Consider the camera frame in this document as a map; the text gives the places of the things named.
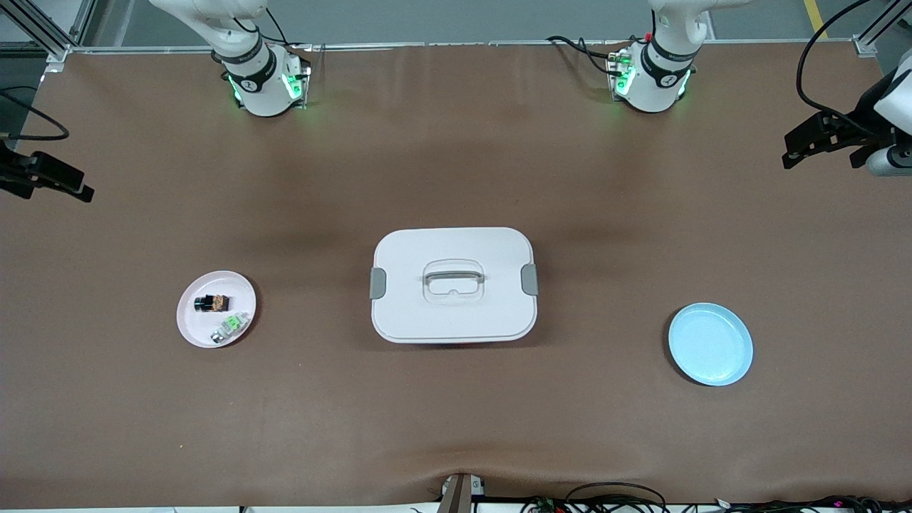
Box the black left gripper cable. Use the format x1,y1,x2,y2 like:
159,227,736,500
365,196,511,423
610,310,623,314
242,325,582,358
796,0,876,136

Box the brown table mat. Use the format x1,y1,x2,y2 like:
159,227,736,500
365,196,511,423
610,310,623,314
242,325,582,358
0,39,912,508

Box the black arm base cables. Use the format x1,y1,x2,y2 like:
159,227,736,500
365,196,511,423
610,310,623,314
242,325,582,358
547,34,642,79

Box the thin metal table rail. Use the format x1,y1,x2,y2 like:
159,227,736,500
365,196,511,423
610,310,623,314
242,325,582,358
68,37,859,56

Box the black looped cable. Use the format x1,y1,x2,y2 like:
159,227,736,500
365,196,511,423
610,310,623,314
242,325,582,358
566,482,668,513

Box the light blue round plate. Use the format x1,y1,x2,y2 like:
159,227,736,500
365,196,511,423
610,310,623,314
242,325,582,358
668,302,754,387

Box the pink round plate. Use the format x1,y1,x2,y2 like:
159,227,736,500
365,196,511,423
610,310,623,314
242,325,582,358
176,270,257,349

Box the white lidded storage box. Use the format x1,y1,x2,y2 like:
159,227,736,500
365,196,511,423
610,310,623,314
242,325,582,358
369,227,540,345

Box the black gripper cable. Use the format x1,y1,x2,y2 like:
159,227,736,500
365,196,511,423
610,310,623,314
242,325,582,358
796,0,876,136
0,85,71,142

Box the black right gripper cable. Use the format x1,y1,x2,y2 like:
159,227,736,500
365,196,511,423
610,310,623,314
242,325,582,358
0,85,71,142

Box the black cable bundle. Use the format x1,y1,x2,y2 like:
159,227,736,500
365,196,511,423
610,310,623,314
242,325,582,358
520,495,912,513

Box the green switch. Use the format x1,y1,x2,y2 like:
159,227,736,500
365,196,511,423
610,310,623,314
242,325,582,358
209,312,250,345

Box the aluminium frame post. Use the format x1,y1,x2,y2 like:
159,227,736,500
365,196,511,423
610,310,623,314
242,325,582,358
14,0,97,65
851,0,912,59

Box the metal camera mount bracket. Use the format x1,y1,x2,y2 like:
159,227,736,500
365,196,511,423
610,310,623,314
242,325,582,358
438,472,487,513

